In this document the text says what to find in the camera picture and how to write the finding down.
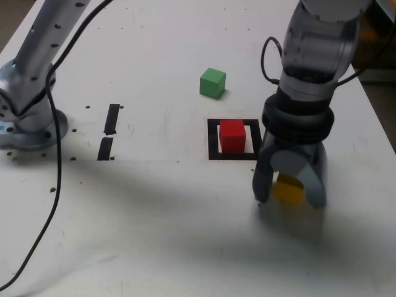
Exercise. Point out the red cube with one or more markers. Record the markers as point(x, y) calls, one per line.
point(232, 137)

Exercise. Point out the black tape strip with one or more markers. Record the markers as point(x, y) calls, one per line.
point(111, 119)

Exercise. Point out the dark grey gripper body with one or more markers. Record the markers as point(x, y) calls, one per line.
point(294, 144)

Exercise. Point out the green cube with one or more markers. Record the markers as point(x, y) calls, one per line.
point(212, 85)

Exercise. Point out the black tape square outline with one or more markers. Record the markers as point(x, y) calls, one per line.
point(213, 139)

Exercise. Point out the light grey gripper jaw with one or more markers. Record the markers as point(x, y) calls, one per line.
point(317, 185)

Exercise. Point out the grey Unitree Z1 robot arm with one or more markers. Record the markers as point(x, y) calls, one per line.
point(315, 46)

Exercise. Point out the brown cardboard box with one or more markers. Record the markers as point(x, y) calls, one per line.
point(380, 40)

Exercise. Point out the yellow cube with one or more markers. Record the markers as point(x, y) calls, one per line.
point(289, 191)

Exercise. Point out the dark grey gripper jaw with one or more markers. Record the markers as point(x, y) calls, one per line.
point(263, 179)

